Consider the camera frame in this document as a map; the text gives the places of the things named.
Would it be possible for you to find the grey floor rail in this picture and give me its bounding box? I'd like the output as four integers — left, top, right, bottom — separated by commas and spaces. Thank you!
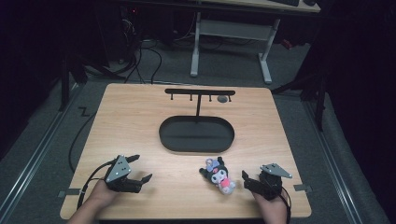
0, 82, 82, 218
303, 101, 365, 224

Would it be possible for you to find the white-legged background desk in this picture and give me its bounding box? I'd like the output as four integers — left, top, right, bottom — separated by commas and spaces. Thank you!
189, 0, 321, 86

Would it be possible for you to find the person's right hand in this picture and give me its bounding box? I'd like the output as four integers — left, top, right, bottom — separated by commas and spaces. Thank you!
250, 189, 290, 218

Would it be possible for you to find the black hook rack with tray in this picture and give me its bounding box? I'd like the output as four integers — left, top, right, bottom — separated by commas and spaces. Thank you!
158, 88, 236, 154

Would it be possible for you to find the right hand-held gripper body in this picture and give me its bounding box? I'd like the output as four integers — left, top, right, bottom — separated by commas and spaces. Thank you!
252, 163, 293, 202

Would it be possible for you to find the black plush toy keychain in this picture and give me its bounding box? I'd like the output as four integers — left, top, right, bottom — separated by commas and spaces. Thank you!
199, 156, 236, 196

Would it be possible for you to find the left hand-held gripper cable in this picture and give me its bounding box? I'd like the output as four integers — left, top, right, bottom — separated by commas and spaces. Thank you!
76, 159, 118, 210

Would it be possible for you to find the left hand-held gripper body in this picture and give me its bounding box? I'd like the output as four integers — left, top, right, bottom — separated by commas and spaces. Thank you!
104, 154, 142, 194

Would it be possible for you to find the bundle of black floor cables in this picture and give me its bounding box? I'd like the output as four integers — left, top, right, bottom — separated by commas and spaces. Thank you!
106, 12, 163, 85

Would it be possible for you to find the black floor cable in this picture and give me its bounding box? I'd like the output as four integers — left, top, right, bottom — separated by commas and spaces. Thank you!
67, 106, 98, 174

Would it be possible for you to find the person's left hand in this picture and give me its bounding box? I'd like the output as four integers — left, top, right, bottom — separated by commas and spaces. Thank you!
88, 179, 121, 209

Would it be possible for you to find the hand-held gripper cable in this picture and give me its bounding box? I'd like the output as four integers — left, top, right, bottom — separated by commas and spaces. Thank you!
279, 186, 293, 224
76, 159, 118, 210

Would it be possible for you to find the right hand-held gripper cable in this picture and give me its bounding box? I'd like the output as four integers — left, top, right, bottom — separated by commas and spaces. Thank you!
279, 186, 293, 224

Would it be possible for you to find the black metal stand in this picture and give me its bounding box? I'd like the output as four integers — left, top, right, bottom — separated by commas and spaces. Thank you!
58, 52, 90, 112
271, 69, 328, 133

